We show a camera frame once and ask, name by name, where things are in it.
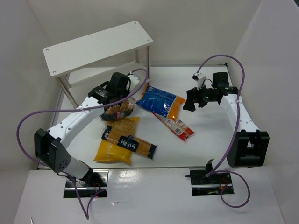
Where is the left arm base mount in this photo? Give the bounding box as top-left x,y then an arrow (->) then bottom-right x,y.
63,169 -> 109,198

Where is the purple cable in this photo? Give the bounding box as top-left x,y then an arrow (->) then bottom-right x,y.
16,68 -> 150,220
197,55 -> 250,208

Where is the yellow fusilli pasta bag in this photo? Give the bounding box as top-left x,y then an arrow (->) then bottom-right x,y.
94,117 -> 140,165

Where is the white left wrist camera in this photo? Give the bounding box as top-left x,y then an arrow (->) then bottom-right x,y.
128,73 -> 142,91

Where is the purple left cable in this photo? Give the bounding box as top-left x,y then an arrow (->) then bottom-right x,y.
16,68 -> 150,220

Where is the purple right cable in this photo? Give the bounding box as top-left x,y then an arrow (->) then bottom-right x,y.
197,55 -> 250,208

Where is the white two-tier shelf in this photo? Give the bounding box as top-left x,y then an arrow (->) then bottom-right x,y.
43,21 -> 153,107

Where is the spaghetti bag with navy ends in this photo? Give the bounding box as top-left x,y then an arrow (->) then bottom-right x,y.
101,126 -> 157,159

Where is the fusilli bag with dark label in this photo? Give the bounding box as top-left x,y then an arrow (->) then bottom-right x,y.
100,97 -> 136,121

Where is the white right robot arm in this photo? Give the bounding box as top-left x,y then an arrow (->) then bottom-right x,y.
183,72 -> 270,177

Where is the red spaghetti packet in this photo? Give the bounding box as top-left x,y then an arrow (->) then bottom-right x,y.
153,113 -> 195,141

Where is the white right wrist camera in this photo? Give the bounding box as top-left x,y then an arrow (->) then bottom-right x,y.
192,73 -> 206,89

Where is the blue and orange pasta bag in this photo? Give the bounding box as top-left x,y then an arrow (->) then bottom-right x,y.
137,86 -> 186,120

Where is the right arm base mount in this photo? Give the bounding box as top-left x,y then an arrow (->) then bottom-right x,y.
185,168 -> 234,196

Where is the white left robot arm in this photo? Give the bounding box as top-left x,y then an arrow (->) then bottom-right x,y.
34,72 -> 132,183

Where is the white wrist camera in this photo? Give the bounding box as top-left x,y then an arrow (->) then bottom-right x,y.
192,73 -> 206,89
128,73 -> 142,91

